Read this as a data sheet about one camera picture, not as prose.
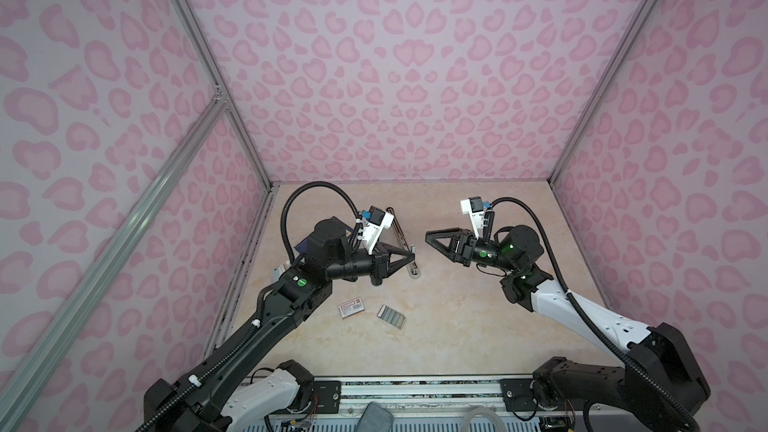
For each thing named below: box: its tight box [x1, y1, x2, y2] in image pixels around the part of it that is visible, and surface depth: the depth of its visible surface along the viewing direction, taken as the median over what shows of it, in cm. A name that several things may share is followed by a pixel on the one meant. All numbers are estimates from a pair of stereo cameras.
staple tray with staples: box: [376, 304, 406, 329], surface depth 88 cm
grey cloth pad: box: [355, 402, 394, 432], surface depth 69 cm
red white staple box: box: [338, 297, 365, 319], surface depth 90 cm
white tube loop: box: [460, 407, 505, 432], surface depth 71 cm
